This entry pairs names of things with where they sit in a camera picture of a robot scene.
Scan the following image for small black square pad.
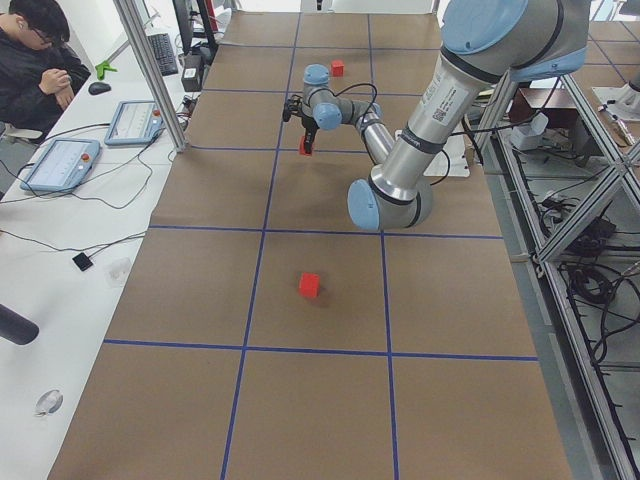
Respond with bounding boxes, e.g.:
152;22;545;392
72;252;94;272

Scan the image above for near blue teach pendant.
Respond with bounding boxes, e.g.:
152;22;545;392
20;138;101;193

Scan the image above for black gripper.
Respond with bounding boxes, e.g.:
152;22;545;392
301;114;318;154

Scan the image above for black computer mouse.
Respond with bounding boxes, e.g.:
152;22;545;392
88;81;112;96

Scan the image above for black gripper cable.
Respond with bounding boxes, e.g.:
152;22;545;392
329;82;381;126

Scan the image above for red block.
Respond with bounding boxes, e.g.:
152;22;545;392
298;272;320;298
298;137;314;156
330;59;345;77

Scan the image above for black keyboard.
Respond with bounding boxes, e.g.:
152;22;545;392
147;33;179;76

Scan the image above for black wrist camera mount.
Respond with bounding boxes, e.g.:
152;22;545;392
282;96;302;123

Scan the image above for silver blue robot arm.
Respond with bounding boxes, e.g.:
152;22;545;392
298;1;590;231

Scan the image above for aluminium frame post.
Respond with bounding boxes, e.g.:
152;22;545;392
113;0;187;153

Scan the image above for green clamp tool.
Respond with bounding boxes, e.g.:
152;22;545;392
95;60;118;81

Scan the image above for black cardboard box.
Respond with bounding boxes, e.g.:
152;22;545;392
181;54;204;93

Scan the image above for far blue teach pendant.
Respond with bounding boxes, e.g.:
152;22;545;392
104;100;164;147

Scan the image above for seated person in black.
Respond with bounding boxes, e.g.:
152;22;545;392
1;0;90;137

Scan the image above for blue teach pendant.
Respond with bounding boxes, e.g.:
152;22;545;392
20;138;101;193
104;100;164;147

